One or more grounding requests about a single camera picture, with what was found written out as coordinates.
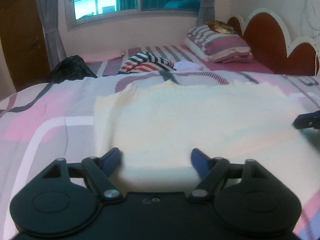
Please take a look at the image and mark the light pink folded clothes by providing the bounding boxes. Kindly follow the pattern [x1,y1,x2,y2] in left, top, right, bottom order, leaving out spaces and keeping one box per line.
[174,60,203,71]

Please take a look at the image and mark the white wall cable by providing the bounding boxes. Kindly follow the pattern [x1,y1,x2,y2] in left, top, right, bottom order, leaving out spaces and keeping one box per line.
[303,0,320,75]

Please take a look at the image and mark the striped pink grey pillow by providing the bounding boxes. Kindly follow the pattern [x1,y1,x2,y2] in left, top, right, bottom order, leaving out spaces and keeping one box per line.
[184,25,253,63]

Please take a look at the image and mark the floral dark cushion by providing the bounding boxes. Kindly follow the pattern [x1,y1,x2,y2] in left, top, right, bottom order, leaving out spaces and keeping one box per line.
[205,21,237,35]

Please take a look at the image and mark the striped magenta bed sheet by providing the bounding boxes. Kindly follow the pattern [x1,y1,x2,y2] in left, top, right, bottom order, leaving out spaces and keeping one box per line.
[87,45,273,77]

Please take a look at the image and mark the grey curtain left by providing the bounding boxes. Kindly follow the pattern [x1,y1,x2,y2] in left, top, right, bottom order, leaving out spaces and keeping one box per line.
[36,0,67,69]

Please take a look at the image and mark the red white heart headboard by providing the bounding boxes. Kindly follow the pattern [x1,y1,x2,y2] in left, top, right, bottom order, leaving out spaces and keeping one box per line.
[227,8,319,76]

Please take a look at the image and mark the pink flat pillow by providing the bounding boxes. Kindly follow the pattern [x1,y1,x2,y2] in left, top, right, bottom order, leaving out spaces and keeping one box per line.
[80,49,126,63]

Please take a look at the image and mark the red black striped garment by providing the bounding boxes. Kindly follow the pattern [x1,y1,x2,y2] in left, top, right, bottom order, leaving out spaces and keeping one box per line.
[118,52,176,75]

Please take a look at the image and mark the black bag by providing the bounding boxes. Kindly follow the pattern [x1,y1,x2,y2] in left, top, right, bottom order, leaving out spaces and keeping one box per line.
[47,55,97,83]

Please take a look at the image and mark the cream white small garment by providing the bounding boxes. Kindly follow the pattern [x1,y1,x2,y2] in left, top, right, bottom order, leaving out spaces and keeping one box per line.
[93,81,319,199]

